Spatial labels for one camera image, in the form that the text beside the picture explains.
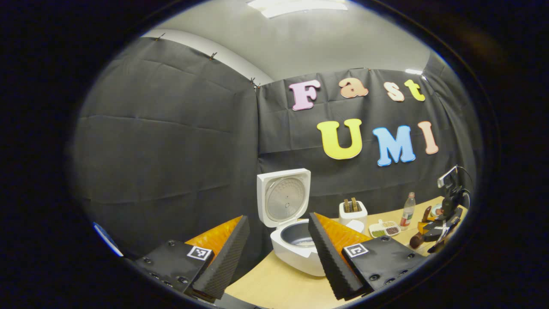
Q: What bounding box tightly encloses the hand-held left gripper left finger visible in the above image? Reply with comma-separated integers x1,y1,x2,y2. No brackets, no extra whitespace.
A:
133,215,250,300

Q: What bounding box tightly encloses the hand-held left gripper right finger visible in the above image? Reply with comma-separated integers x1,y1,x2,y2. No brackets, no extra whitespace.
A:
308,212,429,300

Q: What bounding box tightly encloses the wooden spoon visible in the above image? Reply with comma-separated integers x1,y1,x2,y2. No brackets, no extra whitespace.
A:
409,206,432,250

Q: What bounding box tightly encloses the white rice cooker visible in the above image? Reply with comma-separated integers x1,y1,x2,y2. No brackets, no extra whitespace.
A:
256,168,366,277

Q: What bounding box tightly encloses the clear bottle with red label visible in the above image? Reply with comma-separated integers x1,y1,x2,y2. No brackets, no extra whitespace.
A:
400,192,416,232

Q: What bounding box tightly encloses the white divided bean dish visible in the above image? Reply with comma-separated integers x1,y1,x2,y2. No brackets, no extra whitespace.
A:
369,220,402,238

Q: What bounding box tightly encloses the white toaster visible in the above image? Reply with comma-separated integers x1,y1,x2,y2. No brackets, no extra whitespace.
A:
339,200,368,233

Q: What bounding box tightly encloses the blue white object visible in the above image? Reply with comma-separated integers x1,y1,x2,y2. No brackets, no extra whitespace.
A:
92,222,124,258

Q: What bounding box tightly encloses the black backdrop cloth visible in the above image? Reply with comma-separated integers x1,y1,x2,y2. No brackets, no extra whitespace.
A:
73,36,481,258

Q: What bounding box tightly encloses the large ceiling light panel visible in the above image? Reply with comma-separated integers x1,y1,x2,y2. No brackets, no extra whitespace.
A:
247,0,348,19

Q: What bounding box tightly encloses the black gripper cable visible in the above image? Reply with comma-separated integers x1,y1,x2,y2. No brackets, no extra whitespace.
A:
457,165,473,209

